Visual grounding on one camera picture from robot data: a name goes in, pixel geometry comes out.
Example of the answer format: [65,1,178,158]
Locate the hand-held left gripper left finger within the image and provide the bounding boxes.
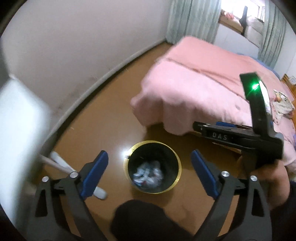
[26,150,109,241]

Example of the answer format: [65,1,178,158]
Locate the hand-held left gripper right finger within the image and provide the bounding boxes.
[190,149,272,241]

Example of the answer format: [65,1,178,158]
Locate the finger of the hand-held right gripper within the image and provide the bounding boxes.
[193,121,253,133]

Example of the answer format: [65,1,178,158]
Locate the paper scraps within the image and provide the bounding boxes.
[133,161,163,186]

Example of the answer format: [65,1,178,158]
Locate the black bin with gold rim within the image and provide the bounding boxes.
[124,140,182,194]

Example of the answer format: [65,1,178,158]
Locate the person's right hand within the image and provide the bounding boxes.
[237,154,290,207]

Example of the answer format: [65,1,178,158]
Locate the white furniture leg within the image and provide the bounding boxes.
[39,152,108,200]

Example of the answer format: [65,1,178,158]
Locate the patterned cloth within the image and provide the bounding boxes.
[272,89,296,120]

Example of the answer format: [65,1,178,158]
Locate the pink bed blanket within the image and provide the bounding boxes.
[131,36,296,168]

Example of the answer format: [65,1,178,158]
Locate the wooden headboard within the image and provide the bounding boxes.
[280,73,296,99]

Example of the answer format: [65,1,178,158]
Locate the white desk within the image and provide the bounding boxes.
[0,76,53,210]

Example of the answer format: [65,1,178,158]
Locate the white cushion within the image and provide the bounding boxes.
[245,16,265,47]

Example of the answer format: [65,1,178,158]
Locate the green curtain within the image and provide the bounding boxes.
[166,0,223,45]
[257,0,287,69]

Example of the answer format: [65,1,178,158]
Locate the black object on windowsill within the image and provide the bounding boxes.
[239,6,248,36]

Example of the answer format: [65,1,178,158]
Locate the pink plush item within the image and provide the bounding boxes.
[221,9,234,21]

